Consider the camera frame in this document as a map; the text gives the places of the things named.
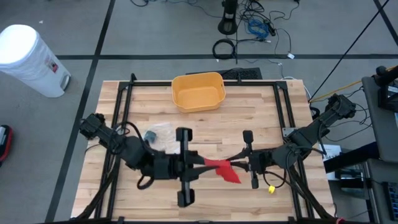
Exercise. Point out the black floor stand base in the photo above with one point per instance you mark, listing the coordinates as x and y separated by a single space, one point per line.
228 21

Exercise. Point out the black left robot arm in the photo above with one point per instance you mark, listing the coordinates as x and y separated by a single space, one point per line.
133 152

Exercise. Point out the grey desk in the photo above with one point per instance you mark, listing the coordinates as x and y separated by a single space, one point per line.
381 124

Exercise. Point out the white printed box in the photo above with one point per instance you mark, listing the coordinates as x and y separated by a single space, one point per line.
332 155

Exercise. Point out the red black floor device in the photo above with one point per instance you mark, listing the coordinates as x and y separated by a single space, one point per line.
6 143

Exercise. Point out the white trash can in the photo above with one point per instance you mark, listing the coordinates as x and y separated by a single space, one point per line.
28 59

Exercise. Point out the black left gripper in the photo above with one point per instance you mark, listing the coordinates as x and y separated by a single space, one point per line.
186 166

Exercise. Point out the red clamp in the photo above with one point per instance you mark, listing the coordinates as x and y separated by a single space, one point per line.
340 221

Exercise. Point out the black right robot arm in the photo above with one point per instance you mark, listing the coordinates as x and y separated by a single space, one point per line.
311 133

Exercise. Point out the black mesh floor panel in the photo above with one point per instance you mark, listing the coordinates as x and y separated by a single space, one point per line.
242 74

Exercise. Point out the green elastic bandage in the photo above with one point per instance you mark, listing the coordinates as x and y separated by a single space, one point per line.
150 136

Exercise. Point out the black keyboard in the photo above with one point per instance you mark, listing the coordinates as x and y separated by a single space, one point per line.
391 202

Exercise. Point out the red elastic bandage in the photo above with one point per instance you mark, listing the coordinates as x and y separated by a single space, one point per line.
227 171

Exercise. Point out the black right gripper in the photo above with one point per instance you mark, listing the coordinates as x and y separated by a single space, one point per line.
261 161

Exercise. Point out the black power strip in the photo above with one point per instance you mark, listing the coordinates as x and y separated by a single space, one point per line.
270 28

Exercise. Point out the black desk equipment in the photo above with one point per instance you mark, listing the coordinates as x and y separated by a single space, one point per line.
385 90

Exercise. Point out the yellow plastic bin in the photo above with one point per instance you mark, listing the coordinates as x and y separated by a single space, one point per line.
199 93

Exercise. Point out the clear plastic zip bag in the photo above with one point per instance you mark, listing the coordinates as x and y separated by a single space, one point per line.
164 137

